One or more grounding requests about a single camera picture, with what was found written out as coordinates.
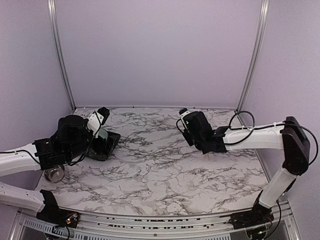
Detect clear glass cup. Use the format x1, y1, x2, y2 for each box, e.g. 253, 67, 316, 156
43, 165, 66, 183

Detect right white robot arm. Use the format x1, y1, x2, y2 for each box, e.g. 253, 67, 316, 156
179, 108, 311, 212

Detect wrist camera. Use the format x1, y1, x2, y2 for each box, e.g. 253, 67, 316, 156
178, 107, 190, 120
86, 107, 110, 138

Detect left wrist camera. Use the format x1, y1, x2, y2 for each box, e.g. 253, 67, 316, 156
86, 107, 110, 138

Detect aluminium front rail frame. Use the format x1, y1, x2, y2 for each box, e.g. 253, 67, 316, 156
8, 201, 301, 240

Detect aluminium corner post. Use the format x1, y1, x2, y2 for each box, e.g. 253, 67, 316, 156
47, 0, 76, 112
236, 0, 270, 111

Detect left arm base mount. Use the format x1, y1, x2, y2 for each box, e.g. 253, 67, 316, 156
36, 189, 80, 229

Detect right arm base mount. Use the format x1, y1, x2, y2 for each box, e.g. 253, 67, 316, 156
228, 200, 275, 230

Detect right aluminium corner post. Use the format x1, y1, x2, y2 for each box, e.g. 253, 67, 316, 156
236, 0, 270, 111

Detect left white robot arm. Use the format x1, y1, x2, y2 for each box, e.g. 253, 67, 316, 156
0, 112, 120, 213

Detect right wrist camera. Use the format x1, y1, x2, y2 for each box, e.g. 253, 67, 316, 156
178, 107, 190, 120

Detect green lidded bowl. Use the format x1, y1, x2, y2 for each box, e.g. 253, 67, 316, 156
98, 128, 109, 140

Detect left aluminium corner post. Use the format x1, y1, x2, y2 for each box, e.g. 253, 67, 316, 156
47, 0, 76, 112

